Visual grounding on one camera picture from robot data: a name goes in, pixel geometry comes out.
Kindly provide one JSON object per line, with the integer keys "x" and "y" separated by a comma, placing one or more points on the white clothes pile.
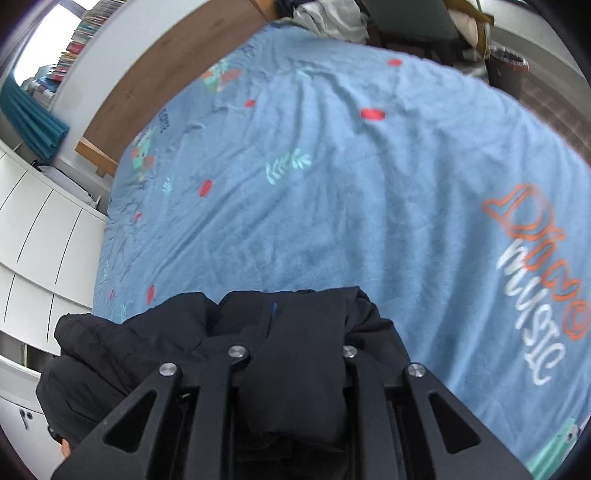
{"x": 332, "y": 18}

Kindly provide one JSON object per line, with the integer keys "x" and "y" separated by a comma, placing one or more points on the row of books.
{"x": 74, "y": 46}

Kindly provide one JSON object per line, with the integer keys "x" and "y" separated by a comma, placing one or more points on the dark trash bin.
{"x": 505, "y": 69}

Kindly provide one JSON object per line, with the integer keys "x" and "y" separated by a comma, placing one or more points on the grey chair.
{"x": 411, "y": 21}

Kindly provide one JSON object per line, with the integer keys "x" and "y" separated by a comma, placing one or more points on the black backpack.
{"x": 287, "y": 5}

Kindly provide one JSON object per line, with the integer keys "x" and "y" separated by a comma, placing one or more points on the teal curtain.
{"x": 32, "y": 115}

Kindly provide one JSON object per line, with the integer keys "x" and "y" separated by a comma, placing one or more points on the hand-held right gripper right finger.
{"x": 364, "y": 392}

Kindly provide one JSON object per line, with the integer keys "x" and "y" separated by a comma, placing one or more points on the white wardrobe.
{"x": 46, "y": 230}

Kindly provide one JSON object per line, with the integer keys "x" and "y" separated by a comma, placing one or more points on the black puffer coat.
{"x": 300, "y": 369}

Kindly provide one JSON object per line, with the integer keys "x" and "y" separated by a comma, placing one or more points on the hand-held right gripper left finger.
{"x": 217, "y": 392}

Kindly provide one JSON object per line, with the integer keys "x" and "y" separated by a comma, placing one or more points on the bed with blue printed sheet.
{"x": 346, "y": 184}

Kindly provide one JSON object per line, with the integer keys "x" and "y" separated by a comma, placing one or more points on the wooden headboard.
{"x": 152, "y": 78}

